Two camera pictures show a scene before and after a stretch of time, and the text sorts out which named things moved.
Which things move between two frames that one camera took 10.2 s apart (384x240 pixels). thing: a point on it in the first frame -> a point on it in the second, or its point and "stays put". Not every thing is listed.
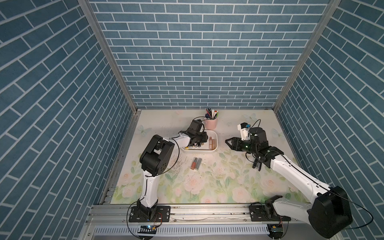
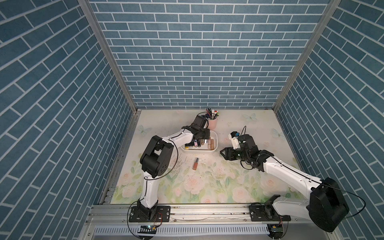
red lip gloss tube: [194, 163] stays put
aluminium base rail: [187, 215] stays put
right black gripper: [236, 141] -> [228, 151]
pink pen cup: [211, 124] stays put
